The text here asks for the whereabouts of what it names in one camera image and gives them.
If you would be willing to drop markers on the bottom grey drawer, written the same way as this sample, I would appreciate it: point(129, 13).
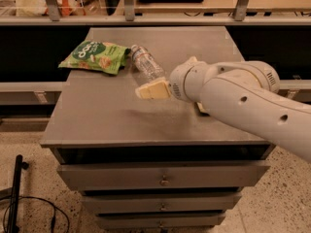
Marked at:
point(160, 220)

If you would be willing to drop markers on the grey drawer cabinet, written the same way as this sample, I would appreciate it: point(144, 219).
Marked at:
point(98, 119)

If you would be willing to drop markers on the middle grey drawer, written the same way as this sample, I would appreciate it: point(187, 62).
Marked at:
point(155, 203)

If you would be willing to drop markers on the metal railing frame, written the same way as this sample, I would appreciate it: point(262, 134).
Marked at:
point(155, 12)

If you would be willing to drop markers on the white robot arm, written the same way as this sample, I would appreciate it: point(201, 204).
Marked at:
point(243, 95)

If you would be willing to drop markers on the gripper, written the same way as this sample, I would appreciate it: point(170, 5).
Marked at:
point(179, 79)

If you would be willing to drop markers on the black stand pole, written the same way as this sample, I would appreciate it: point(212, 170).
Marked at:
point(12, 219)

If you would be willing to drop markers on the grey drawer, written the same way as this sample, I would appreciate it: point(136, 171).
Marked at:
point(158, 175)
point(160, 220)
point(155, 203)

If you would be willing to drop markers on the green snack bag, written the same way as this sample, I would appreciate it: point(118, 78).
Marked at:
point(97, 56)

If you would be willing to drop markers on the top grey drawer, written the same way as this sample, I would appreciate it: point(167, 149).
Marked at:
point(158, 175)

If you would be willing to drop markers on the yellow sponge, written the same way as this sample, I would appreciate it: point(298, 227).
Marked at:
point(201, 109)

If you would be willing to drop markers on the clear plastic water bottle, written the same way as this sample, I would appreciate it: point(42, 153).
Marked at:
point(145, 63)

